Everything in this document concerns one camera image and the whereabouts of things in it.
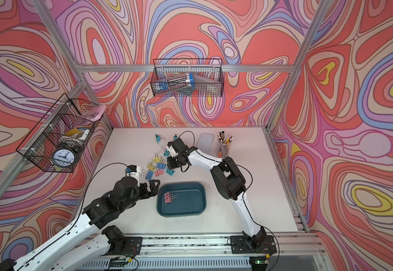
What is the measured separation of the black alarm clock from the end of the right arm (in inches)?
16.1

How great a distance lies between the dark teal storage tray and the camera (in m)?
0.83

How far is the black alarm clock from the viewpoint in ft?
2.21

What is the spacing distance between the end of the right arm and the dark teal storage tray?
118mm

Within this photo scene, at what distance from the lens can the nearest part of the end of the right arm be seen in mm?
747
